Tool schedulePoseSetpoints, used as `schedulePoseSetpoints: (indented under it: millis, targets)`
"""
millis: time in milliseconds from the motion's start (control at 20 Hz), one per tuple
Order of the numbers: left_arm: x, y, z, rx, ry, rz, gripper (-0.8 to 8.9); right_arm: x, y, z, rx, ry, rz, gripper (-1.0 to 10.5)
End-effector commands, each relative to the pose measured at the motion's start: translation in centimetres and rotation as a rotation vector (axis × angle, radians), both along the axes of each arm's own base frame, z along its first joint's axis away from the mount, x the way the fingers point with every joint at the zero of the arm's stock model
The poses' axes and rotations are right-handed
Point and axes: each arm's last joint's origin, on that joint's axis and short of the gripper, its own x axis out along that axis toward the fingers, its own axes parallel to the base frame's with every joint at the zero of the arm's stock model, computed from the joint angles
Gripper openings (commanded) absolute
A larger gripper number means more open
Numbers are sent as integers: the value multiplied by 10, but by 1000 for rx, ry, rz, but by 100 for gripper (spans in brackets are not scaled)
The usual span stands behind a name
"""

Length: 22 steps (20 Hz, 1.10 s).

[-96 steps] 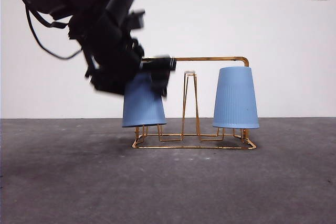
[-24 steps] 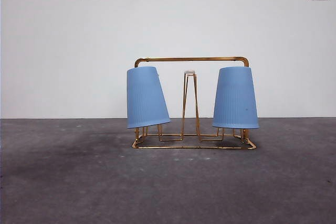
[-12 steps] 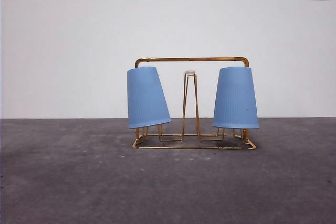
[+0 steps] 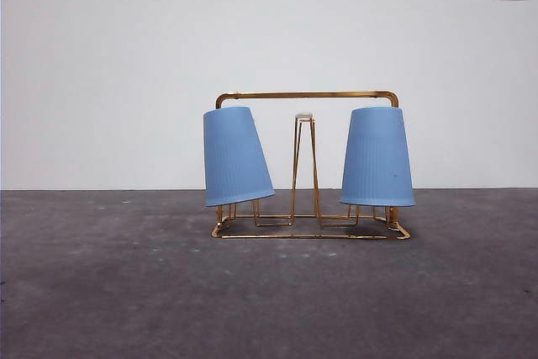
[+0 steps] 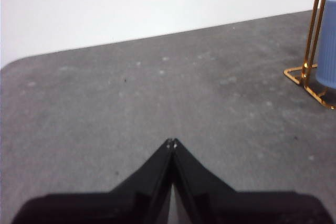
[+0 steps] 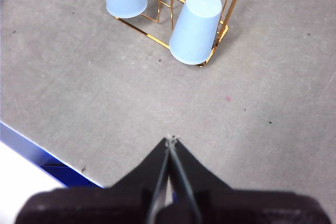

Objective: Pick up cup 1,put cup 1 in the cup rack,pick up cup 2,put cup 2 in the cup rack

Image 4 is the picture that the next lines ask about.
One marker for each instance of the blue ribbed plastic cup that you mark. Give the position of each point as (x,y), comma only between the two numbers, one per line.
(235,157)

